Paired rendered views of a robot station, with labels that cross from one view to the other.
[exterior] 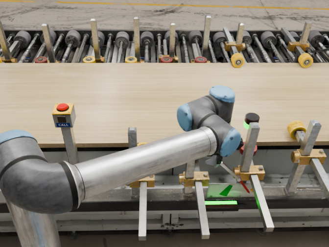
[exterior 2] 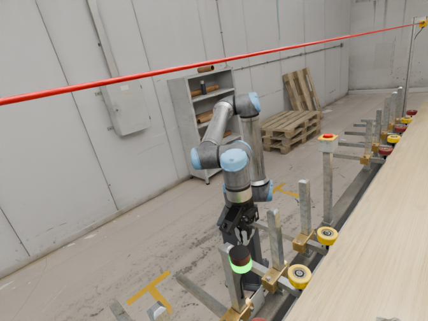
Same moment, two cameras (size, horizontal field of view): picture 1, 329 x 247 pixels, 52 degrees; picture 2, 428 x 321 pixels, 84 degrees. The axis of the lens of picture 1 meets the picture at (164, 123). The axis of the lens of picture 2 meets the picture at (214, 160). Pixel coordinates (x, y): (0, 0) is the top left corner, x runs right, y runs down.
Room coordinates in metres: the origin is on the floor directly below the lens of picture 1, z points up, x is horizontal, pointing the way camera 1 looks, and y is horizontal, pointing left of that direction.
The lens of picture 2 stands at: (1.51, -0.71, 1.64)
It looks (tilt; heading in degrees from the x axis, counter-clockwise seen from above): 22 degrees down; 141
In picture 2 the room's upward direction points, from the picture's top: 11 degrees counter-clockwise
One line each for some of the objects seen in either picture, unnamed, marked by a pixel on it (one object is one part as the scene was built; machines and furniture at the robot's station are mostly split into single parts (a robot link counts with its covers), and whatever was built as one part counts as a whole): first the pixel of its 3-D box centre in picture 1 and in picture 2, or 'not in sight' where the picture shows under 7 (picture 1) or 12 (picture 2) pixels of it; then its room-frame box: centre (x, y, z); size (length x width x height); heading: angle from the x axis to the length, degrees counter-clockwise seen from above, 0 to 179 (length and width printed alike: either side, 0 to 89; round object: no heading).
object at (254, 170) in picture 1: (247, 172); (236, 317); (1.07, -0.39, 0.85); 0.14 x 0.06 x 0.05; 93
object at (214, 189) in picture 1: (234, 190); (243, 318); (1.04, -0.34, 0.75); 0.26 x 0.01 x 0.10; 93
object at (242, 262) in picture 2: (251, 118); (239, 255); (1.11, -0.37, 1.13); 0.06 x 0.06 x 0.02
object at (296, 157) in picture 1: (307, 156); not in sight; (1.08, -0.64, 0.95); 0.14 x 0.06 x 0.05; 93
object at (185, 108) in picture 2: not in sight; (210, 125); (-1.28, 1.61, 0.78); 0.90 x 0.45 x 1.55; 89
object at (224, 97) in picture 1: (220, 104); (235, 169); (0.97, -0.20, 1.29); 0.10 x 0.09 x 0.12; 125
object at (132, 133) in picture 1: (134, 169); (306, 224); (1.04, 0.13, 0.88); 0.04 x 0.04 x 0.48; 3
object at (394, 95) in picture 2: not in sight; (392, 118); (0.96, 1.88, 0.89); 0.04 x 0.04 x 0.48; 3
